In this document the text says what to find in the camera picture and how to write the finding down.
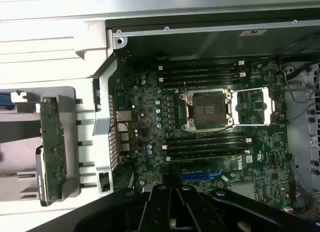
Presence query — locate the long black expansion slot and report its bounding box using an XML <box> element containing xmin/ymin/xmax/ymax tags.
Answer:
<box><xmin>171</xmin><ymin>159</ymin><xmax>210</xmax><ymax>169</ymax></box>

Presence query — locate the metal socket cover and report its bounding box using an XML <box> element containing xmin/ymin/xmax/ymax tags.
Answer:
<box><xmin>231</xmin><ymin>88</ymin><xmax>276</xmax><ymax>127</ymax></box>

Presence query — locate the CPU socket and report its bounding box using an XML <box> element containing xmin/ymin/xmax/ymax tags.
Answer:
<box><xmin>179</xmin><ymin>88</ymin><xmax>235</xmax><ymax>134</ymax></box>

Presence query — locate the silver chipset heatsink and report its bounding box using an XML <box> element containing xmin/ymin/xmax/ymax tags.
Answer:
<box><xmin>230</xmin><ymin>182</ymin><xmax>261</xmax><ymax>203</ymax></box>

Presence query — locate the grey parts rack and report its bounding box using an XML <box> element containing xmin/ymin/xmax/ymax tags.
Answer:
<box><xmin>0</xmin><ymin>85</ymin><xmax>98</xmax><ymax>208</ymax></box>

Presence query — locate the open black PC case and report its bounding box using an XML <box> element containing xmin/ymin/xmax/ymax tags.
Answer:
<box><xmin>74</xmin><ymin>5</ymin><xmax>320</xmax><ymax>227</ymax></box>

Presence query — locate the thin metal locking lever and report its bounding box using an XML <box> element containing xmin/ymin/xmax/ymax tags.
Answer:
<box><xmin>194</xmin><ymin>126</ymin><xmax>241</xmax><ymax>139</ymax></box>

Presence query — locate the black RAM slot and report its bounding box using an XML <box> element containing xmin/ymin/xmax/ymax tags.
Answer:
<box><xmin>163</xmin><ymin>132</ymin><xmax>251</xmax><ymax>145</ymax></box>
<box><xmin>162</xmin><ymin>137</ymin><xmax>252</xmax><ymax>150</ymax></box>
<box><xmin>158</xmin><ymin>60</ymin><xmax>247</xmax><ymax>70</ymax></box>
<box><xmin>166</xmin><ymin>148</ymin><xmax>252</xmax><ymax>162</ymax></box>
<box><xmin>158</xmin><ymin>66</ymin><xmax>247</xmax><ymax>77</ymax></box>
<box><xmin>164</xmin><ymin>143</ymin><xmax>251</xmax><ymax>156</ymax></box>
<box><xmin>158</xmin><ymin>72</ymin><xmax>247</xmax><ymax>83</ymax></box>
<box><xmin>159</xmin><ymin>78</ymin><xmax>247</xmax><ymax>89</ymax></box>

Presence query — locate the blue expansion slot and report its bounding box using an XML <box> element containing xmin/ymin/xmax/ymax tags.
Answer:
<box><xmin>181</xmin><ymin>168</ymin><xmax>224</xmax><ymax>183</ymax></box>

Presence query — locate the black looped wire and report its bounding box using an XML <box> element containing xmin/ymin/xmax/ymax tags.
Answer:
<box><xmin>276</xmin><ymin>33</ymin><xmax>320</xmax><ymax>59</ymax></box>

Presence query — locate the green motherboard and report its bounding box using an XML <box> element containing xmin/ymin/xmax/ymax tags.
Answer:
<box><xmin>111</xmin><ymin>53</ymin><xmax>297</xmax><ymax>215</ymax></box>

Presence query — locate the hard drive in blue caddy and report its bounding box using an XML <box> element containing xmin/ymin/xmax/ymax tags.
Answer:
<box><xmin>0</xmin><ymin>91</ymin><xmax>15</xmax><ymax>110</ymax></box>

